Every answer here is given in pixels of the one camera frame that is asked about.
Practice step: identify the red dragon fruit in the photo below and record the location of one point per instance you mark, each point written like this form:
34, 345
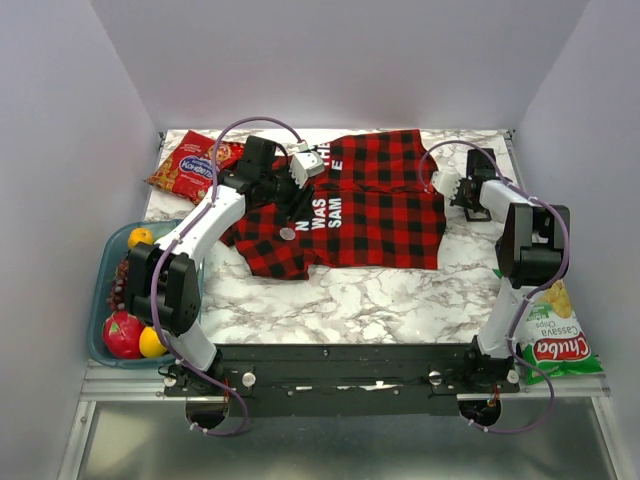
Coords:
121, 334

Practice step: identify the dark red grapes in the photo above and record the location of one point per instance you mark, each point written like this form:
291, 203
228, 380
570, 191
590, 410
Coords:
116, 298

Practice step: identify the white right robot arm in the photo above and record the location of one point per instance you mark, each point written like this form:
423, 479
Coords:
532, 251

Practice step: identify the black wire stand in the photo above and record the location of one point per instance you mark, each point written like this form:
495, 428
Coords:
477, 214

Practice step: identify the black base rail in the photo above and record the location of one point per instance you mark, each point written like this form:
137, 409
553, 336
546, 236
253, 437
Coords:
351, 380

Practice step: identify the yellow lemon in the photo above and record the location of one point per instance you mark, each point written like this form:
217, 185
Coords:
150, 345

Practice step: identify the red black plaid shirt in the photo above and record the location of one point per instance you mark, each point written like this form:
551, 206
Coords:
369, 209

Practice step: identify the green chips bag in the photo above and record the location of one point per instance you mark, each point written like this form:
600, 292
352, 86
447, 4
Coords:
549, 338

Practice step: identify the orange mandarin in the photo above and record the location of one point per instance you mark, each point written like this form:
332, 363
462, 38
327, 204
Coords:
140, 235

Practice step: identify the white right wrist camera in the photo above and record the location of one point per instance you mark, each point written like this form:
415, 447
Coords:
446, 183

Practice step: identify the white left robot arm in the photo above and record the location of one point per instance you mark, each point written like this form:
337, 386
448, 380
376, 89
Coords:
162, 287

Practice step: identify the red candy bag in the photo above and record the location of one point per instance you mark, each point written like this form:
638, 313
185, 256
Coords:
187, 171

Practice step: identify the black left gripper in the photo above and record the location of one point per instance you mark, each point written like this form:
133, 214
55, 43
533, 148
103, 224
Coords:
299, 200

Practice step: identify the clear round sticker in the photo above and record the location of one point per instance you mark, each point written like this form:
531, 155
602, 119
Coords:
287, 234

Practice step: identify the teal plastic fruit tray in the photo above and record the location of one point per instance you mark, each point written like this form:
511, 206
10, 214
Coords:
116, 250

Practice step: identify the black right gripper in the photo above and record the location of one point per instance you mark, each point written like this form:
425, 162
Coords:
457, 201

